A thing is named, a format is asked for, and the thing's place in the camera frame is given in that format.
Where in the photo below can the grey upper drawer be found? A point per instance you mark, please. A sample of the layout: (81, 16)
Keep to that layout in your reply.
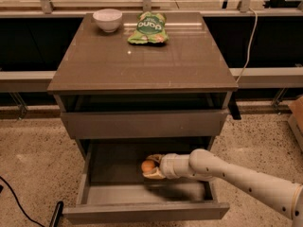
(144, 124)

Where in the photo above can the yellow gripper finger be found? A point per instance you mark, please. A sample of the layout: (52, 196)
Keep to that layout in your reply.
(154, 174)
(155, 158)

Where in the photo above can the grey drawer cabinet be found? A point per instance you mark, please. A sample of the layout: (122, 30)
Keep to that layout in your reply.
(102, 73)

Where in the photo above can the green snack bag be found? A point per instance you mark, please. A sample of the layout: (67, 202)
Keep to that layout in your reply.
(150, 29)

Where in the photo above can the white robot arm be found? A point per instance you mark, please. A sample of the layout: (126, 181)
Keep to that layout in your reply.
(283, 196)

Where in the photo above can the orange fruit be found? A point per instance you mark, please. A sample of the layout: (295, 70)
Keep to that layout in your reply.
(147, 166)

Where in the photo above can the cardboard box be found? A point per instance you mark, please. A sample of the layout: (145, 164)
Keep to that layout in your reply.
(296, 120)

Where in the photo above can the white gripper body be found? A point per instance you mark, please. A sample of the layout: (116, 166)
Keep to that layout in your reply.
(168, 165)

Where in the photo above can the white ceramic bowl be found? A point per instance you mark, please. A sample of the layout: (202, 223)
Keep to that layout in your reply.
(109, 20)

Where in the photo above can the black object on floor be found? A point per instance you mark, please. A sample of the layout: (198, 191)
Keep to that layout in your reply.
(56, 214)

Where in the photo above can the metal railing frame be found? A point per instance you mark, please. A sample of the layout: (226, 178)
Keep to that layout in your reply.
(27, 60)

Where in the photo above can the open grey middle drawer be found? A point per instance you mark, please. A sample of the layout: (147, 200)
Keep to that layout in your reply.
(113, 189)

